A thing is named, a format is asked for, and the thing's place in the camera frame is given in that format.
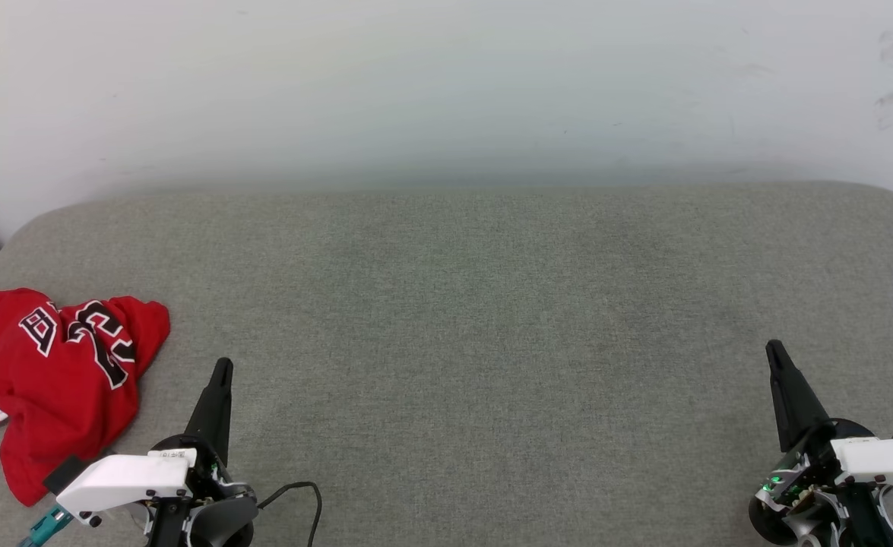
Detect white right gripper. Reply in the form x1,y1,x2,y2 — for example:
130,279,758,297
756,339,893,547

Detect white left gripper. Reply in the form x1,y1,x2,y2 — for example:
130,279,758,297
55,357,257,547

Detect red white basketball jersey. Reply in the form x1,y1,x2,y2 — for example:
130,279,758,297
0,287,172,507

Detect grey fabric sofa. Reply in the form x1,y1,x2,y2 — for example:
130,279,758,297
0,181,893,547

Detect thin black cable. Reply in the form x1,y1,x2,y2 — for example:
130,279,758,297
255,481,323,547

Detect teal cable connector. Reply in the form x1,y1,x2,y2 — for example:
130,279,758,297
19,504,74,547

